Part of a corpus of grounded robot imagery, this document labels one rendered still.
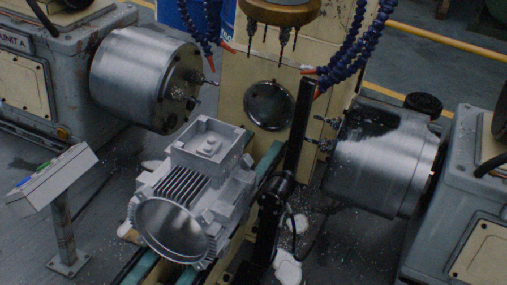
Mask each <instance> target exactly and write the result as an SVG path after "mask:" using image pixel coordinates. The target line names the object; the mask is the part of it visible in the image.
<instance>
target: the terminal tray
mask: <svg viewBox="0 0 507 285"><path fill-rule="evenodd" d="M202 118H205V119H206V120H202ZM237 129H239V130H240V132H237V131H236V130H237ZM245 135H246V130H245V129H242V128H239V127H236V126H233V125H231V124H227V123H224V122H222V121H219V120H216V119H213V118H210V117H208V116H205V115H200V116H199V117H198V118H197V119H196V120H195V121H194V122H193V123H192V124H191V125H190V126H189V127H188V128H187V129H186V130H185V131H184V132H183V133H182V134H181V135H180V136H179V137H178V138H177V139H176V140H175V141H174V142H173V143H172V144H171V146H170V171H171V170H172V169H173V168H174V167H175V166H176V165H177V168H178V167H179V166H181V169H182V168H184V167H186V170H187V169H188V168H190V172H191V171H192V170H193V169H194V174H195V173H196V172H197V171H198V177H199V176H200V174H201V173H203V179H204V177H205V176H207V182H208V180H209V179H210V178H211V186H212V187H213V188H214V189H215V190H217V189H218V190H220V189H221V186H223V185H224V182H226V178H229V174H230V175H231V174H232V171H234V169H235V167H236V168H237V164H239V163H240V158H241V157H242V156H243V149H244V140H245ZM177 143H182V144H181V145H177ZM214 156H218V159H214Z"/></svg>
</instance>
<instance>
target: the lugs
mask: <svg viewBox="0 0 507 285"><path fill-rule="evenodd" d="M253 163H254V160H253V159H252V158H251V156H250V155H249V154H248V153H246V154H244V155H243V156H242V157H241V158H240V163H239V164H240V165H241V167H242V168H243V170H246V169H248V168H250V167H251V166H252V165H253ZM152 193H153V189H152V188H151V187H150V185H149V184H145V185H143V186H141V187H139V188H138V190H137V191H136V192H135V193H134V195H135V196H136V197H137V198H138V200H139V201H140V202H141V201H143V200H146V199H148V197H149V196H150V195H151V194H152ZM195 219H196V220H197V221H198V223H199V224H200V225H201V227H206V226H209V225H210V224H211V223H212V222H213V220H214V219H215V216H214V215H213V214H212V213H211V211H210V210H209V209H208V208H204V209H201V210H199V212H198V213H197V214H196V216H195ZM136 240H137V241H138V242H139V243H140V245H141V246H142V247H147V246H149V245H148V244H147V243H146V242H145V241H144V240H143V238H142V237H141V236H140V234H139V235H138V236H137V237H136ZM209 264H210V262H208V261H205V260H202V261H201V262H198V263H196V264H192V266H193V267H194V268H195V269H196V271H202V270H205V269H206V268H207V267H208V265H209Z"/></svg>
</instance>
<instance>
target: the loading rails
mask: <svg viewBox="0 0 507 285"><path fill-rule="evenodd" d="M245 130H246V135H245V140H244V149H243V155H244V154H246V153H248V154H249V155H250V156H251V154H252V147H253V143H254V135H255V133H254V132H252V131H250V130H247V129H245ZM287 141H288V140H286V141H285V142H282V141H278V140H276V139H275V140H274V142H273V143H272V145H271V146H270V147H269V149H268V150H267V152H266V153H265V154H264V156H263V158H262V159H261V161H260V162H259V163H258V165H257V166H256V168H255V169H254V172H257V174H256V176H258V178H257V180H259V181H258V184H259V185H258V189H257V192H256V195H255V197H254V198H253V200H252V201H251V203H250V205H249V207H251V213H250V217H249V219H248V221H247V222H246V224H245V225H244V226H242V225H241V224H238V225H237V226H236V228H235V230H234V231H233V233H232V234H231V236H230V237H229V239H230V240H231V243H230V250H229V251H228V253H227V255H226V256H225V258H224V259H223V260H222V259H220V258H217V257H216V258H215V259H214V261H213V262H212V263H211V262H210V264H209V265H208V267H207V268H206V269H205V270H202V271H196V269H195V268H194V267H193V266H192V264H190V266H189V267H188V268H187V269H185V270H184V272H183V273H182V275H181V276H180V277H179V279H178V280H177V282H176V283H175V285H227V284H228V283H229V281H230V279H231V278H232V276H233V274H231V273H228V272H227V271H225V270H226V269H227V267H228V265H229V264H230V262H231V260H232V259H233V257H234V256H235V254H236V252H237V250H238V249H239V247H240V245H241V244H242V242H243V240H244V239H246V240H248V241H251V242H253V243H255V241H256V235H257V229H258V226H256V225H254V223H255V221H256V219H257V217H258V216H257V215H258V211H259V208H260V207H259V206H258V204H257V196H258V195H259V193H260V191H261V190H262V189H263V188H265V186H266V184H267V182H268V179H269V177H270V176H271V174H272V173H273V172H275V171H282V166H283V161H284V157H285V151H286V147H287ZM177 266H178V263H176V265H175V266H174V263H173V262H172V263H171V264H170V261H169V260H168V261H167V262H166V260H165V258H164V259H163V260H162V258H161V256H160V257H159V258H158V255H157V253H156V254H155V255H154V252H153V249H152V248H151V247H150V246H147V247H142V246H140V247H139V249H138V250H137V251H136V252H135V253H134V255H133V256H132V257H131V258H130V259H129V260H128V262H127V263H126V264H125V265H124V267H122V269H121V270H120V271H119V273H118V274H117V275H116V276H115V277H114V279H113V280H112V281H111V282H110V283H109V284H108V285H164V284H165V282H166V281H167V280H168V278H169V277H170V276H171V274H172V273H173V271H174V270H175V268H176V267H177Z"/></svg>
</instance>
